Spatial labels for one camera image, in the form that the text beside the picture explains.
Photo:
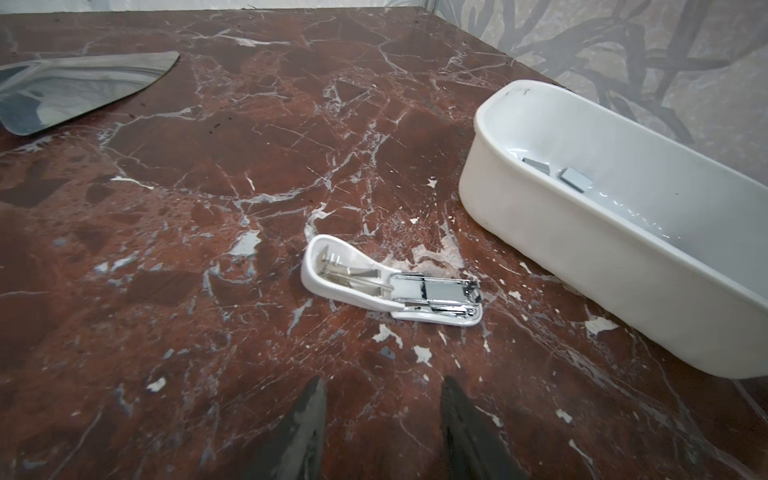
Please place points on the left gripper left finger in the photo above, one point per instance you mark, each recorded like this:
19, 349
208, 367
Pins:
296, 446

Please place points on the grey staple strip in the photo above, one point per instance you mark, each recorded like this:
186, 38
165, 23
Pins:
576, 180
542, 167

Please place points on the white oval tray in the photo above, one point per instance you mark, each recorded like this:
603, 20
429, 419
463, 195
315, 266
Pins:
668, 240

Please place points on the silver metal trowel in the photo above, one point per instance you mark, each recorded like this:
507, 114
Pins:
39, 94

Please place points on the white mini stapler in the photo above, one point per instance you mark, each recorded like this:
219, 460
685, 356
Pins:
334, 269

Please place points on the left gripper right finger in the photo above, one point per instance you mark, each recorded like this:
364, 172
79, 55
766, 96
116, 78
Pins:
473, 451

